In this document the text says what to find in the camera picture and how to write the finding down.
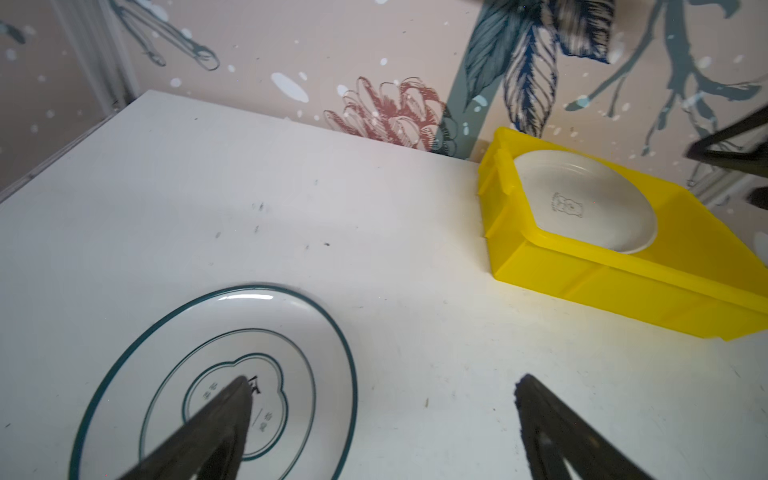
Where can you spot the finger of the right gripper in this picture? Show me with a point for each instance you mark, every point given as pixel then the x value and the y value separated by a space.
pixel 750 159

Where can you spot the plain cream plate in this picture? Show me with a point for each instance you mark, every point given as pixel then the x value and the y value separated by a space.
pixel 582 199

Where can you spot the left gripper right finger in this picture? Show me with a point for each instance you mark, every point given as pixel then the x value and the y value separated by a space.
pixel 558 442

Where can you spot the white plate black rings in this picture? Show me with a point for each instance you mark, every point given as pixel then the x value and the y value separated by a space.
pixel 150 372

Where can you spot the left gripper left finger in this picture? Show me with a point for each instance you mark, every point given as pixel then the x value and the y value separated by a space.
pixel 209 446

